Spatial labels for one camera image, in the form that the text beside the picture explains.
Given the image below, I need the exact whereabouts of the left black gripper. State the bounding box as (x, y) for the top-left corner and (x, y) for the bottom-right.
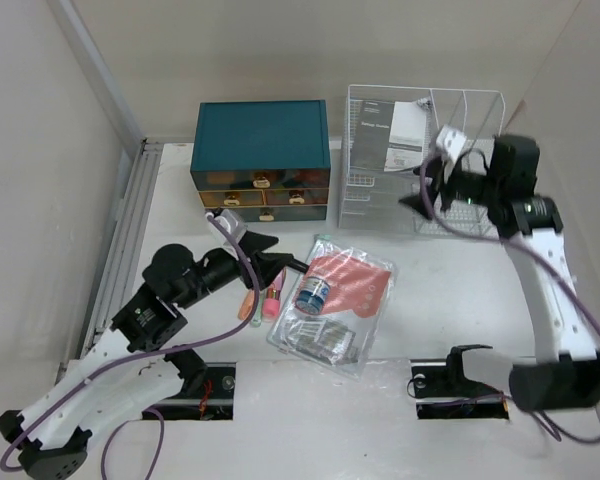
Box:
(177, 231), (292, 309)

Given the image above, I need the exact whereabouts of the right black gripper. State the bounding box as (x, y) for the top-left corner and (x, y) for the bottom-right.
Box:
(397, 156), (503, 222)

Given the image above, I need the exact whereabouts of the grey setup guide booklet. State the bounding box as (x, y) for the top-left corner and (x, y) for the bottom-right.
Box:
(350, 98), (432, 173)

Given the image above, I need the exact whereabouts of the blue cleaning gel jar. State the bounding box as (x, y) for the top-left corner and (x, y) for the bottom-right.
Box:
(294, 276), (331, 315)

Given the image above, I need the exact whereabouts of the clear mesh zip pouch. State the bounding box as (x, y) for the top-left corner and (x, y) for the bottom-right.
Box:
(267, 235), (397, 380)

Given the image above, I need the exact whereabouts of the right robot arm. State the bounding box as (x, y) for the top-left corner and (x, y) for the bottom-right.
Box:
(400, 129), (600, 412)

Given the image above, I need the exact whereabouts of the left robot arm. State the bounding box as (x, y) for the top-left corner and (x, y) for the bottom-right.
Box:
(0, 230), (308, 479)

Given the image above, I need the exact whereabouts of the pink glue stick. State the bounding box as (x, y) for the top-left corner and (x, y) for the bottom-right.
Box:
(261, 269), (286, 322)

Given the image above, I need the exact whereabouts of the orange highlighter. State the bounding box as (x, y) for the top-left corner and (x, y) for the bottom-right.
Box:
(237, 290), (255, 321)

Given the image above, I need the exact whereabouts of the green highlighter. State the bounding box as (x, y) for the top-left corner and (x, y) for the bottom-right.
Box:
(249, 300), (263, 328)

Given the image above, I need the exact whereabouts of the teal drawer organizer box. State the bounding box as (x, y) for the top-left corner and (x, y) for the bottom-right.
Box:
(190, 100), (331, 222)

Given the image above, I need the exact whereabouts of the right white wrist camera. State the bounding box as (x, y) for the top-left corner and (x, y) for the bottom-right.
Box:
(432, 124), (468, 161)

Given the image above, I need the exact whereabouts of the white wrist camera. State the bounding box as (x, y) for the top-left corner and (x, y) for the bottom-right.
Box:
(432, 124), (468, 161)
(205, 209), (247, 248)

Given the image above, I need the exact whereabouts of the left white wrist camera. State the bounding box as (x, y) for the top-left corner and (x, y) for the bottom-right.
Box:
(205, 209), (247, 248)

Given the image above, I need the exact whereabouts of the white wire file rack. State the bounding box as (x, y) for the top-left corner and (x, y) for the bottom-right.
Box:
(338, 84), (506, 237)

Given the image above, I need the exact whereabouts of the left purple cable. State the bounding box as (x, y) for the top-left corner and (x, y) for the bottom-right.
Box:
(0, 212), (259, 476)

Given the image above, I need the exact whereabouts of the aluminium frame rail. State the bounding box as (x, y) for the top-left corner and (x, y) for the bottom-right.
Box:
(55, 140), (164, 381)

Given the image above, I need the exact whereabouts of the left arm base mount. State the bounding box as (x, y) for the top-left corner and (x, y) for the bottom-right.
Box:
(153, 363), (236, 421)

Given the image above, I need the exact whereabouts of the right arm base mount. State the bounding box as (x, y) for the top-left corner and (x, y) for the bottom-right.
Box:
(407, 359), (509, 420)

